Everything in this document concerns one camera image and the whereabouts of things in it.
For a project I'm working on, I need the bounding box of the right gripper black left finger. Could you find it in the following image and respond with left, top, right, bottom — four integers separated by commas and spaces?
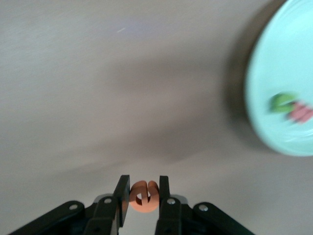
9, 175, 130, 235

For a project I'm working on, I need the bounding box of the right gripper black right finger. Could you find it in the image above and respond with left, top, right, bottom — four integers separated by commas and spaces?
154, 175, 255, 235

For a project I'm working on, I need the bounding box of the orange foam letter e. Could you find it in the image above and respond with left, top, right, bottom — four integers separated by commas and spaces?
129, 180, 160, 213

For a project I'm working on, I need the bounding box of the green foam letter u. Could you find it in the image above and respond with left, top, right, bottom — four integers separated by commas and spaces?
268, 92, 298, 114

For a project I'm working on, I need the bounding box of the pink foam letter w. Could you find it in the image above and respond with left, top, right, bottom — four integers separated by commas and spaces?
285, 99, 313, 125

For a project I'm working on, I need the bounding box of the brown table cover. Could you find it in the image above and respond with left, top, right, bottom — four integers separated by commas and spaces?
0, 0, 313, 235

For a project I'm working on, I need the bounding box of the green plate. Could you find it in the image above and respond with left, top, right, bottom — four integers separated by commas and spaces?
244, 0, 313, 157

